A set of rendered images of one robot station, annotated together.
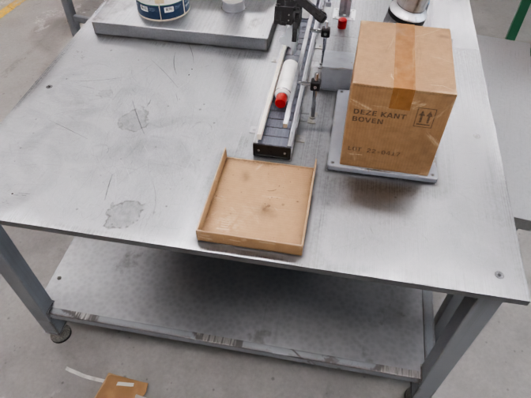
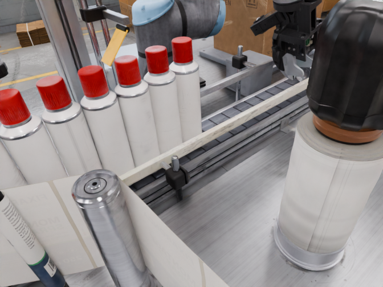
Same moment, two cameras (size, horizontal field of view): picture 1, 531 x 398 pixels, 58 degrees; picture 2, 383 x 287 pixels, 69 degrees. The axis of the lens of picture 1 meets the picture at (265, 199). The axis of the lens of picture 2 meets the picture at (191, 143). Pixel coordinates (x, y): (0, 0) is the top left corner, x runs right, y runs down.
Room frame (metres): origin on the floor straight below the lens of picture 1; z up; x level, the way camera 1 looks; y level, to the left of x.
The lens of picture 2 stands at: (2.04, 0.17, 1.23)
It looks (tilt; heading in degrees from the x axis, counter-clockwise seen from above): 38 degrees down; 224
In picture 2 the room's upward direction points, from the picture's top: 4 degrees counter-clockwise
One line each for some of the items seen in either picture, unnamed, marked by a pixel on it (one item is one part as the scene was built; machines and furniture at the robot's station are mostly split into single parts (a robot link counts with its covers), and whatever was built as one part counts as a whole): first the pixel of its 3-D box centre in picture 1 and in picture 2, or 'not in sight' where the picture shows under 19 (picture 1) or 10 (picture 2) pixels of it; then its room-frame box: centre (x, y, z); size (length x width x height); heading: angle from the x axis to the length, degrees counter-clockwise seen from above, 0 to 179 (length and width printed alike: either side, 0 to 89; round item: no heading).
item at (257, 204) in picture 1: (260, 197); not in sight; (0.83, 0.01, 0.85); 0.30 x 0.26 x 0.04; 170
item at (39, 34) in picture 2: not in sight; (41, 31); (0.34, -4.46, 0.11); 0.65 x 0.54 x 0.22; 158
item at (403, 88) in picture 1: (393, 97); (267, 7); (1.07, -0.35, 0.99); 0.30 x 0.24 x 0.27; 169
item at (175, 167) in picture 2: not in sight; (178, 183); (1.82, -0.08, 0.89); 0.03 x 0.03 x 0.12; 80
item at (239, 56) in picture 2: (318, 43); (245, 80); (1.47, -0.18, 0.91); 0.07 x 0.03 x 0.16; 80
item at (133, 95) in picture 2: not in sight; (138, 119); (1.82, -0.16, 0.98); 0.05 x 0.05 x 0.20
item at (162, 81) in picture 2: not in sight; (163, 107); (1.77, -0.16, 0.98); 0.05 x 0.05 x 0.20
